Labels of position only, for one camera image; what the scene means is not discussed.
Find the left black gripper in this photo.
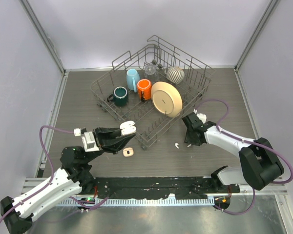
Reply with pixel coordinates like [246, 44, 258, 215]
[84, 126, 135, 163]

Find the white earbud charging case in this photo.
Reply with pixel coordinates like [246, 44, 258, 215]
[120, 120, 136, 136]

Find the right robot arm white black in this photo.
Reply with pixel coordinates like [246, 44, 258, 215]
[182, 113, 284, 193]

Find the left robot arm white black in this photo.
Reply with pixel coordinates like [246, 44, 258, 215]
[0, 120, 136, 234]

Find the dark green mug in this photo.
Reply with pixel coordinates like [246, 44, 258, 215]
[107, 86, 128, 107]

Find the beige plate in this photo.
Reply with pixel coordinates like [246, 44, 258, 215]
[151, 81, 183, 118]

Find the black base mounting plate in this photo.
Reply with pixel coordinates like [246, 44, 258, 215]
[82, 176, 240, 200]

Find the orange mug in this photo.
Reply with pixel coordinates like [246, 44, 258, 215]
[136, 79, 152, 102]

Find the striped ceramic mug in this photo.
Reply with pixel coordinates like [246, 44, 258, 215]
[164, 67, 185, 84]

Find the light blue mug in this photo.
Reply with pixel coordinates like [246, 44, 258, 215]
[126, 69, 140, 93]

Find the clear glass cup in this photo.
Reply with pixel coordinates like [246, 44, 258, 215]
[144, 63, 159, 83]

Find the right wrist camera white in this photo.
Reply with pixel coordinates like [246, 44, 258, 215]
[193, 109, 207, 124]

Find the grey wire dish rack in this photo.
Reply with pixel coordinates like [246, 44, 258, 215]
[91, 35, 214, 149]

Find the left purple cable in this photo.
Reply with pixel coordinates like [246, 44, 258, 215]
[0, 125, 76, 234]

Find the white slotted cable duct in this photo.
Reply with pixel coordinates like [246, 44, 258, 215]
[58, 197, 215, 207]

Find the aluminium frame rail front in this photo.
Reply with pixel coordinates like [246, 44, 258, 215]
[21, 177, 288, 195]

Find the aluminium frame post left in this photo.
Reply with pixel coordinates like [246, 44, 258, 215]
[19, 0, 68, 76]

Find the aluminium frame post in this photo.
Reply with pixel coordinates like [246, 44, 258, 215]
[19, 0, 68, 76]
[233, 0, 281, 72]

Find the aluminium frame post right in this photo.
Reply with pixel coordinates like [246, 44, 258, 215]
[233, 0, 281, 72]

